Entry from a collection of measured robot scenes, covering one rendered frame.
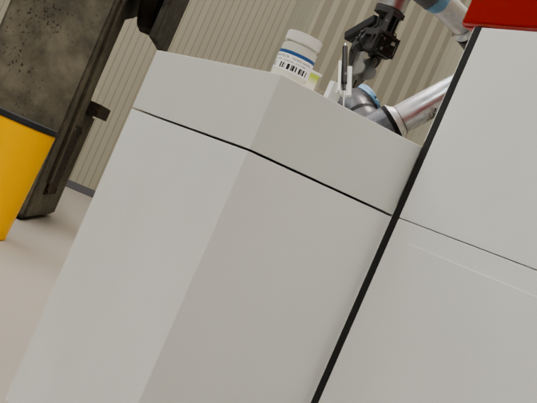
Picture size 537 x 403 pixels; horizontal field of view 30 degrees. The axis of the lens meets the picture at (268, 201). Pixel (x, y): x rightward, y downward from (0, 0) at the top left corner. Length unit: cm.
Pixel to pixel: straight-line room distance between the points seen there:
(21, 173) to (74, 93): 128
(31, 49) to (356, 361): 478
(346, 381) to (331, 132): 47
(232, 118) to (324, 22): 797
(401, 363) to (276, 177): 40
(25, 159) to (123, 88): 570
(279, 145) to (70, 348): 68
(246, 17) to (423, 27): 203
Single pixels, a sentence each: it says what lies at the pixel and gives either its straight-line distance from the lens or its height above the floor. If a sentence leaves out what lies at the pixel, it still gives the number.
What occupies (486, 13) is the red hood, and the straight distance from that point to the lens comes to 202.
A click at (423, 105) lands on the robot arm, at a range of 285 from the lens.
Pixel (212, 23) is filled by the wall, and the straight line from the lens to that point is 1096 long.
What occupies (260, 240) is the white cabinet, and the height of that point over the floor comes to 68.
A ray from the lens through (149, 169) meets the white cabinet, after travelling 214.
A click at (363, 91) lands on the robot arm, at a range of 293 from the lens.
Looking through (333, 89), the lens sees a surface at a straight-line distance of 224.
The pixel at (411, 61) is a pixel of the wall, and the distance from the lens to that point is 1008.
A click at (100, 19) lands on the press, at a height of 134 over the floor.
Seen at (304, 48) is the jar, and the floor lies 103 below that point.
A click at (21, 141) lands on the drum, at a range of 517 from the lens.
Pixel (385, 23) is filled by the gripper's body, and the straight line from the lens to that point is 253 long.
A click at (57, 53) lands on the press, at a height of 104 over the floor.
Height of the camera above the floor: 75
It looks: level
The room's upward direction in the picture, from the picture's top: 24 degrees clockwise
